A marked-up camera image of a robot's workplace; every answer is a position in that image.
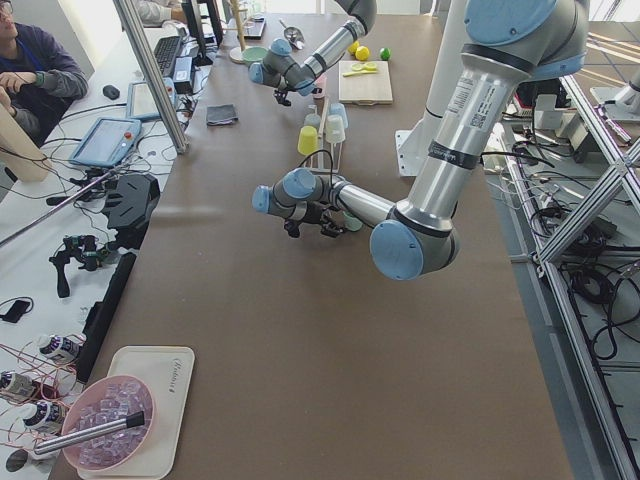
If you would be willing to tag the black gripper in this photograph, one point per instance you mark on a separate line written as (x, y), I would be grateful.
(317, 214)
(285, 93)

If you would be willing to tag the pink plastic cup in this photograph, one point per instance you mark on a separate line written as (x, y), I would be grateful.
(319, 89)

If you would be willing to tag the green plastic cup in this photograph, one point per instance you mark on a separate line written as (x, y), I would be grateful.
(351, 222)

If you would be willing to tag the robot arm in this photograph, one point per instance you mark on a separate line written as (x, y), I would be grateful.
(278, 69)
(488, 49)

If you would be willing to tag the grey translucent cup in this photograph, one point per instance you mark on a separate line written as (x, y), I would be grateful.
(313, 119)

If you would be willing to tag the yellow plastic cup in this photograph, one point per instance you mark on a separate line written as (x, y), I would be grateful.
(307, 140)

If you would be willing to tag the blue plastic cup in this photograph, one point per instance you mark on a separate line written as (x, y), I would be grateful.
(339, 109)

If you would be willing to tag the cream plastic cup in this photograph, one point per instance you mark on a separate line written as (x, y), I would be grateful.
(334, 129)

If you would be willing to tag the green bowl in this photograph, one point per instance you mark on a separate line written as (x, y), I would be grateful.
(253, 54)

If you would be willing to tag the wooden mug tree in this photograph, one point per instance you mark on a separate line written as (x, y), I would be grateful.
(236, 54)

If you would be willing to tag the metal scoop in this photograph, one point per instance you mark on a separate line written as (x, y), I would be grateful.
(293, 35)

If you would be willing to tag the grey folded cloth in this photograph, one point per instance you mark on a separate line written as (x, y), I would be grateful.
(221, 115)

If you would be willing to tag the yellow lemon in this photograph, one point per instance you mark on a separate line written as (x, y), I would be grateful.
(362, 53)
(353, 47)

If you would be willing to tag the wooden cutting board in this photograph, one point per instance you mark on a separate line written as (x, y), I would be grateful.
(365, 89)

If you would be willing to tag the green lime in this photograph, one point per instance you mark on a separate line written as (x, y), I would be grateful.
(385, 54)

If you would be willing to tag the black keyboard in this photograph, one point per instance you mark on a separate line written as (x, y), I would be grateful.
(166, 51)

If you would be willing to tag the blue teach pendant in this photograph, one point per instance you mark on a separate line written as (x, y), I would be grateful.
(107, 142)
(140, 103)

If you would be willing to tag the computer mouse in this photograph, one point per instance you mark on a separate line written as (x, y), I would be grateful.
(111, 92)

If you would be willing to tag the cream tray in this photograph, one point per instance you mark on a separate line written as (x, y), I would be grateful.
(166, 371)

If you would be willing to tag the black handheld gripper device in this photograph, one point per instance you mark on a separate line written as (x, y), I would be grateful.
(86, 251)

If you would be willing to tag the seated person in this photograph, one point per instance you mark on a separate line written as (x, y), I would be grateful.
(39, 78)

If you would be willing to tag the metal muddler stick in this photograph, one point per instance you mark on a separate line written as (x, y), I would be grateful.
(131, 421)

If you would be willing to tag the white wire cup holder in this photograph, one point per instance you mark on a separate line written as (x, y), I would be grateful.
(330, 161)

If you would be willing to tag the aluminium frame post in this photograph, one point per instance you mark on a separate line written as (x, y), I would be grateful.
(134, 30)

